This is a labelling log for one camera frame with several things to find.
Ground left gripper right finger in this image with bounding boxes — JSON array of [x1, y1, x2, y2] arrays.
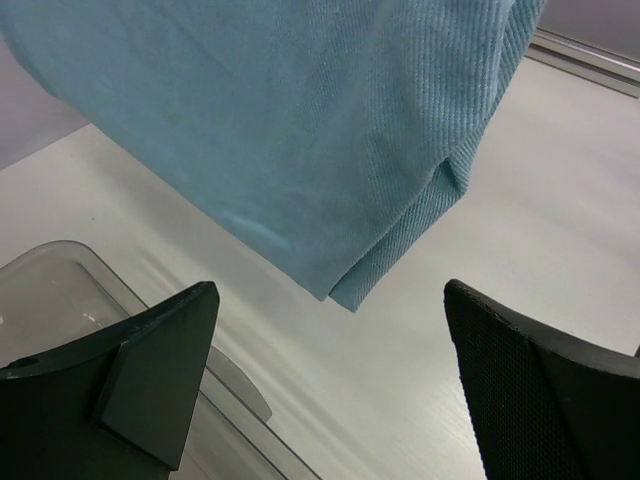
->
[[444, 279, 639, 479]]

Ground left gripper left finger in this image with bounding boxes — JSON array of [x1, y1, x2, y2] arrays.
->
[[1, 281, 220, 479]]

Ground light blue trousers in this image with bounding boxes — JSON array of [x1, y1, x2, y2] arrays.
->
[[1, 1, 544, 311]]

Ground clear plastic bin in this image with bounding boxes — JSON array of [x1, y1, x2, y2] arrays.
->
[[1, 241, 314, 479]]

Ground right aluminium frame post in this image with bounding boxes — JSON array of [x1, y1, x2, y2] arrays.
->
[[526, 29, 639, 99]]

